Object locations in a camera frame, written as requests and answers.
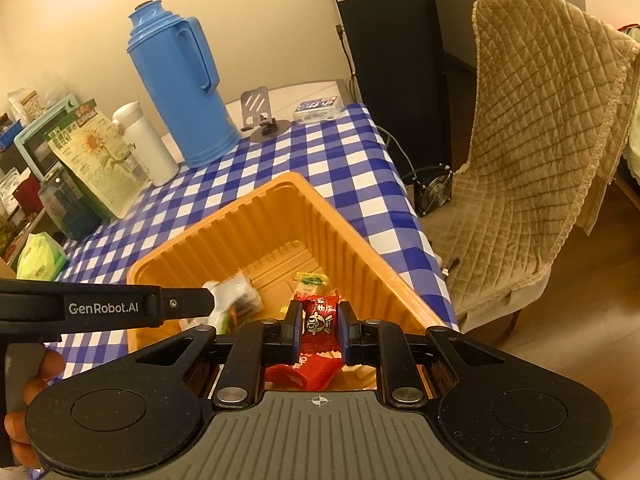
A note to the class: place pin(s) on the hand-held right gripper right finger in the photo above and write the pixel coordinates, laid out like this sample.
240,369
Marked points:
345,332

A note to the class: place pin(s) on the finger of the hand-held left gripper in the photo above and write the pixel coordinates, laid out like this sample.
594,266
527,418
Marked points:
187,302

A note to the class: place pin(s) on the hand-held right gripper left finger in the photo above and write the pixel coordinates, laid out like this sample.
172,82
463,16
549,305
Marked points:
295,332

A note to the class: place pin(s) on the red snack packet cartoon face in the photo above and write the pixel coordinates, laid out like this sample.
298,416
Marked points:
320,322

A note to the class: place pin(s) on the red snack packet white print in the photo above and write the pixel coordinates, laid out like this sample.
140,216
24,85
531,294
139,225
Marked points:
302,372

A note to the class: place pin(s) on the silver white snack packet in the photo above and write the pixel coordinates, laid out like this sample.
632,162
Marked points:
235,292

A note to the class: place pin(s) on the yellow green candy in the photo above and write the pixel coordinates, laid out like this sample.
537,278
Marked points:
310,280

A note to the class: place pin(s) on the orange plastic tray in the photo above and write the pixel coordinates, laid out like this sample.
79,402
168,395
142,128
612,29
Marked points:
280,220

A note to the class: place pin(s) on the person's left hand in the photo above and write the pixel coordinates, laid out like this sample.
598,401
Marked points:
50,365

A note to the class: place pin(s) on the green tissue pack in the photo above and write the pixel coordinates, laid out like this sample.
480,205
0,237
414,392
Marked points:
40,260

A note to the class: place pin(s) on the dark glass jar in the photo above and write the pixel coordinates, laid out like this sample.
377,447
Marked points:
70,205

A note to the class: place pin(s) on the dark red box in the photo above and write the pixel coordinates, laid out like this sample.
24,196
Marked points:
27,192

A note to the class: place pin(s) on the green sunflower print bag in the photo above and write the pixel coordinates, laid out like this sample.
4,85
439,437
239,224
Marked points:
95,160

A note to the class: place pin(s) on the white insulated bottle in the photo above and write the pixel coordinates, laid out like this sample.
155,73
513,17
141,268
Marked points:
147,150

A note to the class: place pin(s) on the light blue toaster oven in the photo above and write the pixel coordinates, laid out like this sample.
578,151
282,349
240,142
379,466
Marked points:
35,142

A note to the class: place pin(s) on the small black fan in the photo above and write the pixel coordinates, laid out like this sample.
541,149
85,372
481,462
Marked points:
434,192

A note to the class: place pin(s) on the clear bag of nuts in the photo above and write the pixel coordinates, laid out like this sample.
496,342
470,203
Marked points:
25,105

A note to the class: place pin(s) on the grey metal phone stand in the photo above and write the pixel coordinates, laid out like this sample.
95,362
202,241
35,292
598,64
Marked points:
257,107

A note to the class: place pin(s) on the blue thermos jug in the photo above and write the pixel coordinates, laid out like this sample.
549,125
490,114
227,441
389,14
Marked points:
180,90

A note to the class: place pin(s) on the small clear plastic box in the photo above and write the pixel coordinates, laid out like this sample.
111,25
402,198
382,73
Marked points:
318,109

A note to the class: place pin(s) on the beige quilted chair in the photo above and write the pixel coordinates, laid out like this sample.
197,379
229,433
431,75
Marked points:
530,135

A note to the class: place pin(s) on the black refrigerator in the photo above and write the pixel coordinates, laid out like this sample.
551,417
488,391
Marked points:
395,60

